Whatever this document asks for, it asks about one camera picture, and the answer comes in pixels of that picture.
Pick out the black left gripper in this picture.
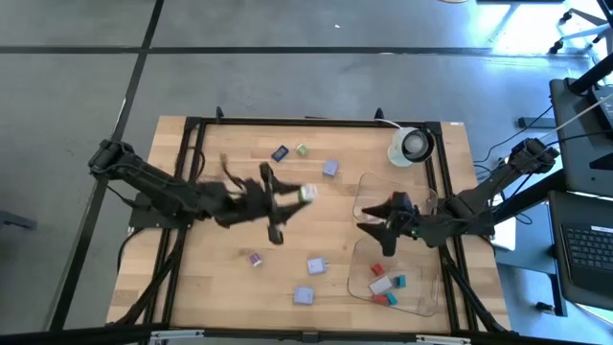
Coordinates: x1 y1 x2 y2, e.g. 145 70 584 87
210 162 307 245

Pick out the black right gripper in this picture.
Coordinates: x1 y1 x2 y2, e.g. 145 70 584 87
356 191 435 258

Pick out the grey office chair base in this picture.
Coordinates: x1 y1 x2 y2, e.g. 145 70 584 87
549 7 613 55

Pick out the clear plastic bin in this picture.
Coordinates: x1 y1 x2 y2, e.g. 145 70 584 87
352 171 440 227
346 236 443 319

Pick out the white plastic case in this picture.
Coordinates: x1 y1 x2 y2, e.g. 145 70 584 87
368 275 394 296

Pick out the black laptop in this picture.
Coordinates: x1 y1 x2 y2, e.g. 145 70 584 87
548 190 613 311

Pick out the black metal table frame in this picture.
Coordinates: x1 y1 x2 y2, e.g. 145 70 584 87
107 105 511 336

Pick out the silver metal bracket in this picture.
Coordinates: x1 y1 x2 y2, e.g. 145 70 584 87
415 333 471 345
150 329 205 342

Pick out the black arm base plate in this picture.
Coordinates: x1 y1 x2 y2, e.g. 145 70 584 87
127 191 193 230

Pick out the black floor cable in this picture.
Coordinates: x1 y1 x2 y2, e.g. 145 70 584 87
473 103 555 164

